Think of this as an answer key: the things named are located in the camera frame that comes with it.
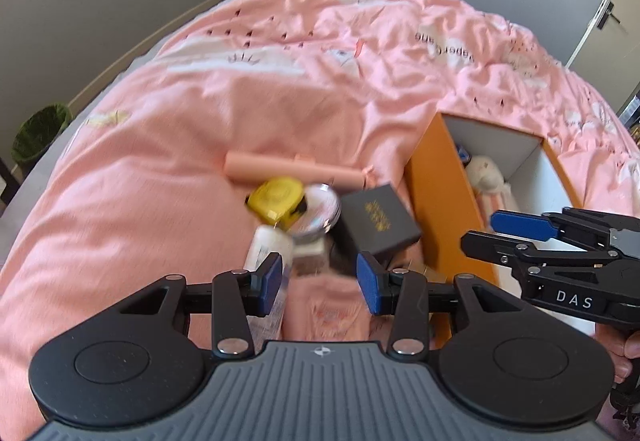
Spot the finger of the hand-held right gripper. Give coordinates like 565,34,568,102
490,207,613,248
460,230,621,276

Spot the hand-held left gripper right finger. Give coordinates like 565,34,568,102
356,251,532,359

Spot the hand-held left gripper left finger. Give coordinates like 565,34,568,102
107,252,285,359

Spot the dark gift box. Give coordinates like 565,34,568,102
332,184,424,268

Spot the yellow tape measure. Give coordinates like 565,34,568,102
246,177,308,229

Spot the orange cardboard box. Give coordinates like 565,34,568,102
404,111,588,352

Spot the pink cylindrical tube case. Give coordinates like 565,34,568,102
223,151,376,190

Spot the person's right hand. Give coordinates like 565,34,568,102
595,321,640,384

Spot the white plush toy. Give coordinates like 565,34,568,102
465,155,507,232

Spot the round compact mirror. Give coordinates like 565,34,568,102
290,184,343,244

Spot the pink printed blanket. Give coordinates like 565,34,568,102
0,0,640,441

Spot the white door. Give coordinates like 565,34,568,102
565,0,640,116

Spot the green trash bin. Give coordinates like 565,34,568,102
11,104,74,168

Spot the white bedside cabinet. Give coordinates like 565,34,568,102
0,154,19,208

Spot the black door handle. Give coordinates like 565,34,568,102
597,1,622,30

